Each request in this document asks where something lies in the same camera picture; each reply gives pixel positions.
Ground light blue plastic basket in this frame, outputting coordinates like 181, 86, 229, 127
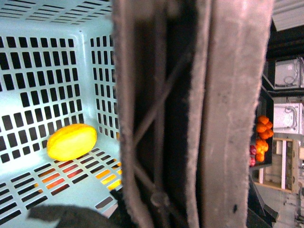
0, 0, 122, 228

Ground yellow mango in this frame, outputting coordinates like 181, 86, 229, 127
47, 123, 97, 162

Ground brown plastic basket handle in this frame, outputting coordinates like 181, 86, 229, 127
112, 0, 274, 228

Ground white appliance box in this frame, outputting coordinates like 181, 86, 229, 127
273, 103, 304, 135

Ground orange fruit pile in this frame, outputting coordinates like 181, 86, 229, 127
249, 115, 274, 167

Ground dark speckled left gripper finger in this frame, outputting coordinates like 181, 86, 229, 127
27, 204, 133, 228

